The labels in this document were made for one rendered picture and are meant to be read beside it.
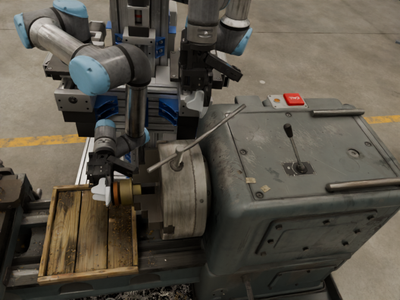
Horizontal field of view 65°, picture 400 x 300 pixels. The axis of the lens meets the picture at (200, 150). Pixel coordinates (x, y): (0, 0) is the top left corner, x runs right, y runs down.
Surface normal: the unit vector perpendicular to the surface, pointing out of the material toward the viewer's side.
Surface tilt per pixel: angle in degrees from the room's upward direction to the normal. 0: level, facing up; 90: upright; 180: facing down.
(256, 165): 0
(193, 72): 76
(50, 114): 0
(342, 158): 0
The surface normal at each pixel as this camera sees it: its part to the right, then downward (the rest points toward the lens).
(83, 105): 0.07, 0.72
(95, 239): 0.11, -0.69
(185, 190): 0.20, -0.07
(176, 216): 0.21, 0.38
